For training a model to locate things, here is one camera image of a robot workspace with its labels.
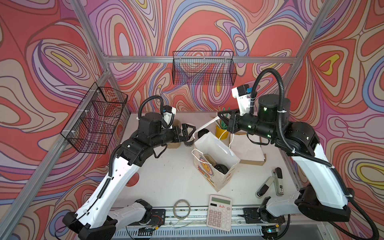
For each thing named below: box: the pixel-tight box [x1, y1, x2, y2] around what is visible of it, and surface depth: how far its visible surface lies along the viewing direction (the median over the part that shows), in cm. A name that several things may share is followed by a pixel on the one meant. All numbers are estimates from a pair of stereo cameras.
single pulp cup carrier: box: [203, 154, 217, 167], surface depth 92 cm
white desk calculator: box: [206, 195, 233, 232], surface depth 75 cm
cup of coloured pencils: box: [125, 172, 140, 187], surface depth 88 cm
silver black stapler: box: [255, 167, 285, 199], surface depth 83 cm
